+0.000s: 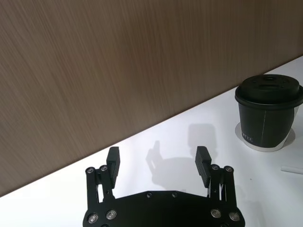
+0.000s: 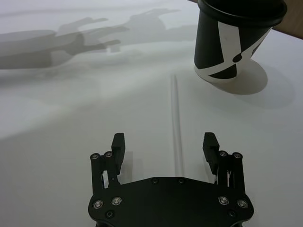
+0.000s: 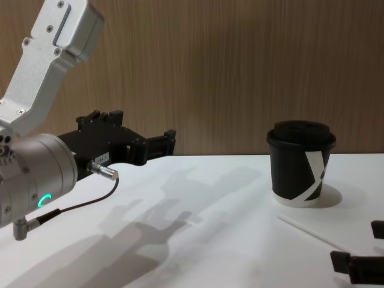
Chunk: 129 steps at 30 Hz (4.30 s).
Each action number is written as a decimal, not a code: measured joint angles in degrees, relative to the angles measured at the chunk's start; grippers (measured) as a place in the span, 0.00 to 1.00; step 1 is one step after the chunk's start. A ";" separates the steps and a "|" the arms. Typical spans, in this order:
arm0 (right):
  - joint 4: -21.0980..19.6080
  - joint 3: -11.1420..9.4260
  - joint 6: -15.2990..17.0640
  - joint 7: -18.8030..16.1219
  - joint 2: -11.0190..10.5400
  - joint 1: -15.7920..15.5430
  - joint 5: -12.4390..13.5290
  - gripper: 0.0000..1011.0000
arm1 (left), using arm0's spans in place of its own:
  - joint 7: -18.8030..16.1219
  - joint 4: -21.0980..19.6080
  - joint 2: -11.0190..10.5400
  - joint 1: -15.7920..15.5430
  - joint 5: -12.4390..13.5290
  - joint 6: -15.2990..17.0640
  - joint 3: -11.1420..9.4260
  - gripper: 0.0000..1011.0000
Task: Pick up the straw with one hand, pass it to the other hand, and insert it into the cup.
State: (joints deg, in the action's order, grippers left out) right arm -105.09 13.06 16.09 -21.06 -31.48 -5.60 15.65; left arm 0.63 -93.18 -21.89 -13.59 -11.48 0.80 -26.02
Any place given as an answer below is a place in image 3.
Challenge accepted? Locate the black paper cup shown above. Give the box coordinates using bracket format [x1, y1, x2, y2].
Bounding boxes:
[268, 140, 332, 209]

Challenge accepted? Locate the black plastic cup lid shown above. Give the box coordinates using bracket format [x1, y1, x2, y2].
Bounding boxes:
[266, 119, 337, 150]

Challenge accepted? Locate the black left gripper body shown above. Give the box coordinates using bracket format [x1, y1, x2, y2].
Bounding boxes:
[56, 109, 147, 183]

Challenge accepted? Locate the thin dark gripper cable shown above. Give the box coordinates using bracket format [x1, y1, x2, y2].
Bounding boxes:
[13, 161, 121, 241]

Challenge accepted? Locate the white plastic straw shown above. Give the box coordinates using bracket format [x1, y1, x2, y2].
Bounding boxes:
[277, 213, 359, 256]

